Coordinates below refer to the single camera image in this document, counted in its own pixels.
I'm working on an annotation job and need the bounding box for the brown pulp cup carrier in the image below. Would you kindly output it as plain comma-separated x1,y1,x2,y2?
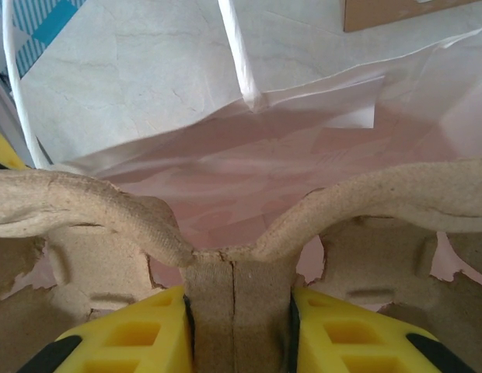
0,157,482,373

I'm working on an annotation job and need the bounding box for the white red paper bag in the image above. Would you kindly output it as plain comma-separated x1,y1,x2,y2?
2,0,482,296

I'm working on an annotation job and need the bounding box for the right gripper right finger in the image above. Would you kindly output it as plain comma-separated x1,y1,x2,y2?
289,287,479,373

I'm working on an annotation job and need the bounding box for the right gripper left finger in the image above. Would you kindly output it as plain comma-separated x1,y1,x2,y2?
15,285,195,373

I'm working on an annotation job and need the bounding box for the brown cardboard napkin box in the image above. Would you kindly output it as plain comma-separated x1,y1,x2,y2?
344,0,482,33

